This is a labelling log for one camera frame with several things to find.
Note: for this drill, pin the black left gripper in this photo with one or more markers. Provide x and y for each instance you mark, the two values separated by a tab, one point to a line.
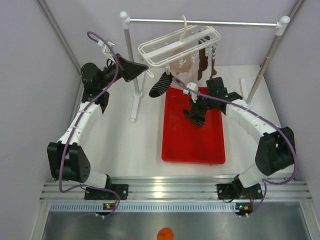
128	69

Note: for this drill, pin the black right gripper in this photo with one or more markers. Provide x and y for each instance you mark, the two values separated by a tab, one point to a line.
195	106

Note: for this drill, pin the black striped sock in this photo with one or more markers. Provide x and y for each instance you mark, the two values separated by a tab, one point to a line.
161	86
197	119

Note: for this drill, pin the brown sock striped cuff long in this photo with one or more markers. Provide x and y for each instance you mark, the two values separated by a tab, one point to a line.
203	63

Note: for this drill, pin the pale pink sock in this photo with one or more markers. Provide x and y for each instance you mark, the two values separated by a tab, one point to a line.
184	69

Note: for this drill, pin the white clip sock hanger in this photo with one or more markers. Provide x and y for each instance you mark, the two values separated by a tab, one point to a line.
161	51

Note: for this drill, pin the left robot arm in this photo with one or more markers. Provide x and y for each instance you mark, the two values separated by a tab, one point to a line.
66	157

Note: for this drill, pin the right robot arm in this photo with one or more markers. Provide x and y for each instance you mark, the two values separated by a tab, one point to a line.
275	145

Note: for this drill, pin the white rack base foot left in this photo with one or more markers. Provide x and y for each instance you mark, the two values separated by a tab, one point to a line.
137	96

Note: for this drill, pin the red plastic tray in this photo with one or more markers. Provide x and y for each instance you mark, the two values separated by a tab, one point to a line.
185	142

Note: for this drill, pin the orange round object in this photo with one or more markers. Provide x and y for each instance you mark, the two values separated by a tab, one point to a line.
165	234

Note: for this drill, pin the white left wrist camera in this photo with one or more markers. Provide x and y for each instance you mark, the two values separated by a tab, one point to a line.
105	49

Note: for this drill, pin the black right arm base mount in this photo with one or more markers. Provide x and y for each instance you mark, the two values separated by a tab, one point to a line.
228	192

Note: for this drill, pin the aluminium mounting rail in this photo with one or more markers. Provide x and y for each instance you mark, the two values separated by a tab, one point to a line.
202	189

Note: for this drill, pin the white drying rack frame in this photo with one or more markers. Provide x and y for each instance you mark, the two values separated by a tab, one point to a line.
280	28

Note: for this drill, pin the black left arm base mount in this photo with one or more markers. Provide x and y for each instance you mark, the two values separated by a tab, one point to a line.
119	192

